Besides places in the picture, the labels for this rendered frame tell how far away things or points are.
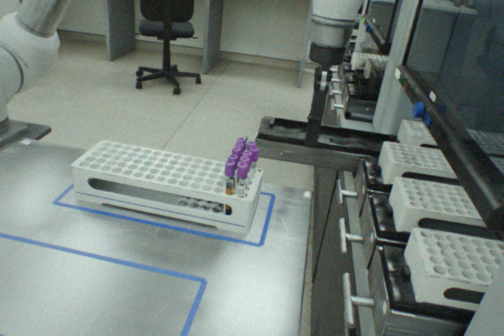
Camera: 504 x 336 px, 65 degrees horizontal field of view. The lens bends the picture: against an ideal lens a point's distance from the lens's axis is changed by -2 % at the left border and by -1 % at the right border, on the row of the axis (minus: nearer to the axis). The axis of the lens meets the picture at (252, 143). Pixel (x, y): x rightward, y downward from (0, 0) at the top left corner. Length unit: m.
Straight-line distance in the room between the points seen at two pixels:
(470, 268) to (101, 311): 0.47
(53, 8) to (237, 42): 3.53
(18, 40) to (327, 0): 0.80
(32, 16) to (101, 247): 0.76
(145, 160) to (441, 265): 0.47
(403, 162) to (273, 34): 3.77
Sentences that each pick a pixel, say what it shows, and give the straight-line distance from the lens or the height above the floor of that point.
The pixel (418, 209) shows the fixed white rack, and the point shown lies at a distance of 0.71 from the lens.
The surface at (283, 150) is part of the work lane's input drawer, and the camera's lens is 0.96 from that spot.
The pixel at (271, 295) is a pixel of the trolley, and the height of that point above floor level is 0.82.
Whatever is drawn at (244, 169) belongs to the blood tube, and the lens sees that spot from 0.57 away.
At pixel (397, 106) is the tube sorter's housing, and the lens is 1.09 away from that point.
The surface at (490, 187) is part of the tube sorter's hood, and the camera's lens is 0.54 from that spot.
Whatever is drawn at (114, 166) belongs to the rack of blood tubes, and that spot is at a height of 0.88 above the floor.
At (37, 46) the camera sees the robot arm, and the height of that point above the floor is 0.92.
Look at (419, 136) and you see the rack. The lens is 0.99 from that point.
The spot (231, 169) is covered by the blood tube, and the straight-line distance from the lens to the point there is 0.58.
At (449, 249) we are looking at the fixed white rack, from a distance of 0.64.
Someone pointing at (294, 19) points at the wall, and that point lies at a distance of 4.48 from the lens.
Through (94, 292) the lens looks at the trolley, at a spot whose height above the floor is 0.82.
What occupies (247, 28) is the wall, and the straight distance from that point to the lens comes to 4.55.
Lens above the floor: 1.22
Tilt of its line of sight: 27 degrees down
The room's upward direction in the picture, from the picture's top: 6 degrees clockwise
